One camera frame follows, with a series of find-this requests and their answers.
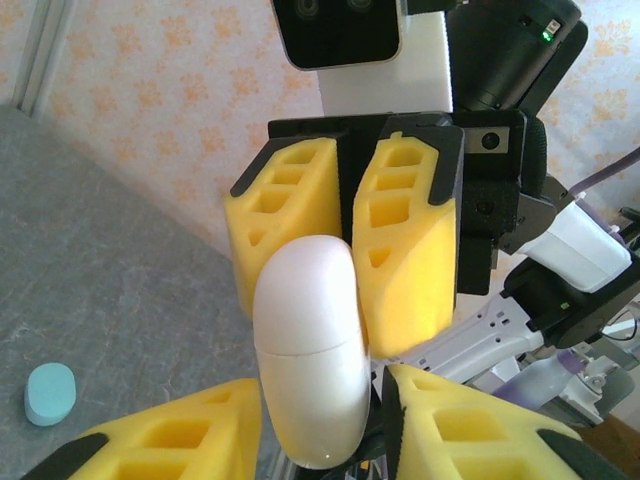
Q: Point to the aluminium frame post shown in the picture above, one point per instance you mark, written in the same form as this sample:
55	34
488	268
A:
37	60

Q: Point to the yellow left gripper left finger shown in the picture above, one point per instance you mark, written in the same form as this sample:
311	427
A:
165	450

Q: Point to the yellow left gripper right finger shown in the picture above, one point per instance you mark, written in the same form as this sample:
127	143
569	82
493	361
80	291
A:
475	440

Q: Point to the white earbud charging case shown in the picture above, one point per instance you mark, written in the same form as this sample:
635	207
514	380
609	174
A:
310	350

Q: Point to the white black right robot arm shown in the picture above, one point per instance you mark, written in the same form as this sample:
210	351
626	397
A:
480	330

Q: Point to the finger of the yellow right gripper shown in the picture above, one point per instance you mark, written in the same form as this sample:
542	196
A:
420	280
240	240

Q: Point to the blue earbud charging case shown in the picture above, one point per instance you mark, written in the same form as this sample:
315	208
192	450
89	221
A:
50	395

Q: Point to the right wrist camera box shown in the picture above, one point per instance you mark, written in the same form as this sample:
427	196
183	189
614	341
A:
385	85

